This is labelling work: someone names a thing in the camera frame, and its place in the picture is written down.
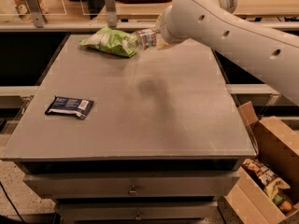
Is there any clear plastic water bottle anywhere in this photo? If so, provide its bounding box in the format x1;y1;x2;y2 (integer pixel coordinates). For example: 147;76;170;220
122;28;158;52

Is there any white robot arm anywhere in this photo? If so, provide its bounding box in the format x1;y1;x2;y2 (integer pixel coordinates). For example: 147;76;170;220
159;0;299;105

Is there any green rice chip bag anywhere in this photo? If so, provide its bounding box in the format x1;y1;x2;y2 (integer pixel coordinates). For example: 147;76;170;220
79;27;136;58

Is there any brown snack bag in box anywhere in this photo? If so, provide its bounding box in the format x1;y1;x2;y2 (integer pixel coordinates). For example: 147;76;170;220
242;159;278;187

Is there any dark blue snack packet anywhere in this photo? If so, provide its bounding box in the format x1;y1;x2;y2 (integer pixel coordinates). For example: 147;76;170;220
45;96;94;120

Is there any orange white package behind glass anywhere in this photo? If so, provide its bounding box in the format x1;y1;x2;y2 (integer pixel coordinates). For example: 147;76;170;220
0;0;48;22

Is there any brown cardboard box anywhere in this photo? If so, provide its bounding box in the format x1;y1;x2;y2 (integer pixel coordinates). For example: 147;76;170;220
225;102;299;224

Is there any upper grey drawer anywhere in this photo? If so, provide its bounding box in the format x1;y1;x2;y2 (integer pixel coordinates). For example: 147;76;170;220
23;172;239;199

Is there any grey drawer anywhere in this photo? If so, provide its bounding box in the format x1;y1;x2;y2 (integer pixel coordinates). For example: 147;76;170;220
55;202;218;221
23;172;239;199

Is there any lower grey drawer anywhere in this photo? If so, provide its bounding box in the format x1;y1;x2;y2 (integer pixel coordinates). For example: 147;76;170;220
55;202;218;221

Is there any green yellow snack in box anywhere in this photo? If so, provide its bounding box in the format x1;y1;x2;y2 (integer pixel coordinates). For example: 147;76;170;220
263;177;292;213

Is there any middle metal bracket post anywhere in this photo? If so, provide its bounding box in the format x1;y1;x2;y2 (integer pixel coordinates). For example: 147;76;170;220
105;0;118;27

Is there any metal bracket post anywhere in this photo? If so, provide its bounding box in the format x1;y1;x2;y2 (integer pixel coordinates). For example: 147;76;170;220
105;0;118;27
26;0;47;28

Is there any left metal bracket post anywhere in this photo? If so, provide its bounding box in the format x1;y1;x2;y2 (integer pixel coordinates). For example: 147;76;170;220
26;0;47;28

